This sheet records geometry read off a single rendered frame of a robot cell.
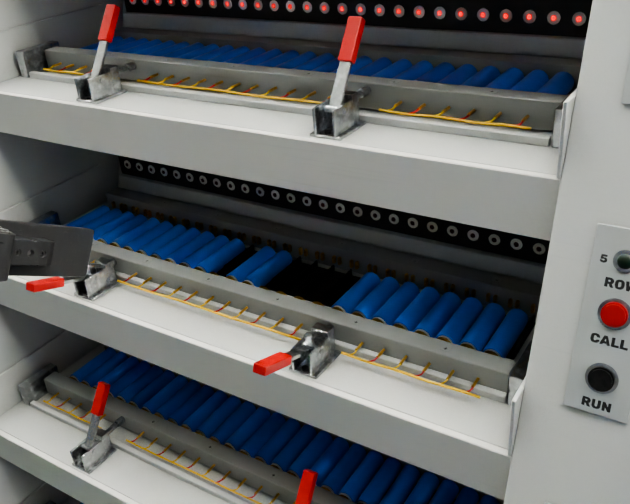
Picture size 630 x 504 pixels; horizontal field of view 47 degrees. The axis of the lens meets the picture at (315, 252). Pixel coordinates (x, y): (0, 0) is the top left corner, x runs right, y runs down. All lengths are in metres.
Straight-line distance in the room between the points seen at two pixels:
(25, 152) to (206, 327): 0.33
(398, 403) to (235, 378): 0.16
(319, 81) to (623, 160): 0.27
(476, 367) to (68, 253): 0.31
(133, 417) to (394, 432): 0.37
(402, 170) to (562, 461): 0.23
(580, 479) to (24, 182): 0.66
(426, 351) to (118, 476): 0.39
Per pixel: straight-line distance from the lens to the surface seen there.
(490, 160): 0.51
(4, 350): 0.94
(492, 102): 0.56
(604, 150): 0.48
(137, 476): 0.82
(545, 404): 0.52
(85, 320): 0.77
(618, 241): 0.48
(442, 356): 0.58
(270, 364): 0.55
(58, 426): 0.92
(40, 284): 0.72
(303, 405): 0.62
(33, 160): 0.90
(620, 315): 0.48
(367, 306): 0.65
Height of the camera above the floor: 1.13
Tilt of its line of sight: 14 degrees down
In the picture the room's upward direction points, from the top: 5 degrees clockwise
